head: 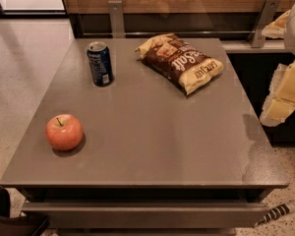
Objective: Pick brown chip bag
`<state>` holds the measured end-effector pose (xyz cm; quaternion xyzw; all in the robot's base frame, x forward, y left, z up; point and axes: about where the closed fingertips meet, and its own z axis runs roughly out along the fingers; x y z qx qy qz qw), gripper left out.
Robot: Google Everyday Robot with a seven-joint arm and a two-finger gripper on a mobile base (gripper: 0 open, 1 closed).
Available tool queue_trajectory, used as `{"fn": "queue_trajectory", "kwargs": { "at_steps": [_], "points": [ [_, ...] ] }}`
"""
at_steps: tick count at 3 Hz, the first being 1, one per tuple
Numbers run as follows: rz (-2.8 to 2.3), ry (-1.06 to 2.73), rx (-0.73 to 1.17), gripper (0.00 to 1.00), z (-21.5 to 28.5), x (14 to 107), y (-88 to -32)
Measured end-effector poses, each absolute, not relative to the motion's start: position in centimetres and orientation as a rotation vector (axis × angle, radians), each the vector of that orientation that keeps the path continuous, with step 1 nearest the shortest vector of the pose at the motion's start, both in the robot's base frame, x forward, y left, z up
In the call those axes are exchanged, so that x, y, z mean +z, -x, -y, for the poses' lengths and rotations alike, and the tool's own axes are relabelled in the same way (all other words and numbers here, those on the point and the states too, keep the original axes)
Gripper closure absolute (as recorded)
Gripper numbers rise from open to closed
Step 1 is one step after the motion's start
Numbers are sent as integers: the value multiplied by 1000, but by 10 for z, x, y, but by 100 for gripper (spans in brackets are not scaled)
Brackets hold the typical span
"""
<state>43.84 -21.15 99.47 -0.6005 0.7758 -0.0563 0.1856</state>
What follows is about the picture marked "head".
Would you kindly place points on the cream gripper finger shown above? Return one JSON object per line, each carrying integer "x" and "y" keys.
{"x": 276, "y": 29}
{"x": 280, "y": 103}

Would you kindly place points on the brown chip bag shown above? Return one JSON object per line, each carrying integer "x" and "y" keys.
{"x": 179, "y": 61}

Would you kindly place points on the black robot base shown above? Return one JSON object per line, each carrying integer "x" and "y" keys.
{"x": 28, "y": 225}

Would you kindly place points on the blue soda can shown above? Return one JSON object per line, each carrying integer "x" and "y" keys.
{"x": 100, "y": 64}

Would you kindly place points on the red apple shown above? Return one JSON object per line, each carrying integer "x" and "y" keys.
{"x": 64, "y": 132}

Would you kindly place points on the grey table drawer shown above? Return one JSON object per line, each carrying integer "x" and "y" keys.
{"x": 149, "y": 215}

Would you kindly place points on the right metal bracket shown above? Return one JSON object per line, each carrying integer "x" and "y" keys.
{"x": 265, "y": 17}

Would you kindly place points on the metal bracket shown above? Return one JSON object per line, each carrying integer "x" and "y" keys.
{"x": 116, "y": 18}
{"x": 265, "y": 17}

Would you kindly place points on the left metal bracket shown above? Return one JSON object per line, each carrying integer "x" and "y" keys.
{"x": 116, "y": 18}

